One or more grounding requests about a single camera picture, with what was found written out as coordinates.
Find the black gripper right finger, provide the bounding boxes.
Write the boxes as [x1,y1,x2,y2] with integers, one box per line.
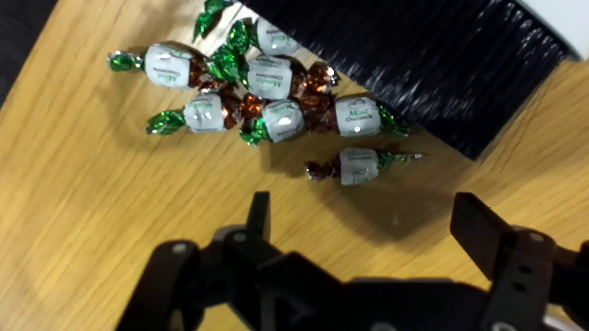
[449,191,589,331]

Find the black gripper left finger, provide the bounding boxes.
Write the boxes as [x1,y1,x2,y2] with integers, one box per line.
[114,191,351,331]

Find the white hand brush black bristles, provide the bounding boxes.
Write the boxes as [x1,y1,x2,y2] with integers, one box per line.
[237,0,589,162]

